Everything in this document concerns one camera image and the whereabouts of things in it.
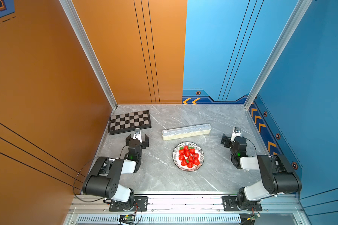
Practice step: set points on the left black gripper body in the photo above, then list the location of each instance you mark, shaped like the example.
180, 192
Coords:
142, 145

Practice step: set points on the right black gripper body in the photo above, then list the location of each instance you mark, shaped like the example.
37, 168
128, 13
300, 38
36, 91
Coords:
228, 144

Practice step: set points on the cream plastic wrap dispenser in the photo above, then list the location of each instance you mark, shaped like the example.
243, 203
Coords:
184, 132

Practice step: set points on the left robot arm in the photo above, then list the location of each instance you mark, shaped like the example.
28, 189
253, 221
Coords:
103, 179

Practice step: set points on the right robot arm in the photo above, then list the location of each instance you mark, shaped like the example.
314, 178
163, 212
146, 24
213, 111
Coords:
277, 176

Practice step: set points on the striped ceramic plate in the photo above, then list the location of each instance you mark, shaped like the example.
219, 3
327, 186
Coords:
188, 156

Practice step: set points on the black white chessboard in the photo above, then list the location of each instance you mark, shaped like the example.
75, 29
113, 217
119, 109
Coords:
127, 122

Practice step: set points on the red strawberries pile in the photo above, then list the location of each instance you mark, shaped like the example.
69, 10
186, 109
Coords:
188, 156

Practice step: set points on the right circuit board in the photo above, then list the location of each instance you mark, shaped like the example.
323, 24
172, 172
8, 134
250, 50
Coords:
251, 219

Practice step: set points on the circuit board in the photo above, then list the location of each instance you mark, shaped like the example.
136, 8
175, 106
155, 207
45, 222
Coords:
128, 219
251, 219

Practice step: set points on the left circuit board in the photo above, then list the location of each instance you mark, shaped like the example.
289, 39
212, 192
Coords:
128, 219

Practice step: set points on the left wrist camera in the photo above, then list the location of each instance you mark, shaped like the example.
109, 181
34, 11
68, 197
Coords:
137, 134

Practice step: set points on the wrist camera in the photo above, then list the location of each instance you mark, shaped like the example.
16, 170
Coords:
137, 134
236, 133

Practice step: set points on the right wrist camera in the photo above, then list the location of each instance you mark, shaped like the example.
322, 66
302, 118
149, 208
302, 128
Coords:
236, 133

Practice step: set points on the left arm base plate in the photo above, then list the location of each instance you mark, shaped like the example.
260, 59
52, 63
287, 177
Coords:
131, 205

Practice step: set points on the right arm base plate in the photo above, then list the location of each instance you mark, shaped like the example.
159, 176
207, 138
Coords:
231, 203

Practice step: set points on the aluminium front rail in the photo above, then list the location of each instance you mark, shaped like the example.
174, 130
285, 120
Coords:
187, 208

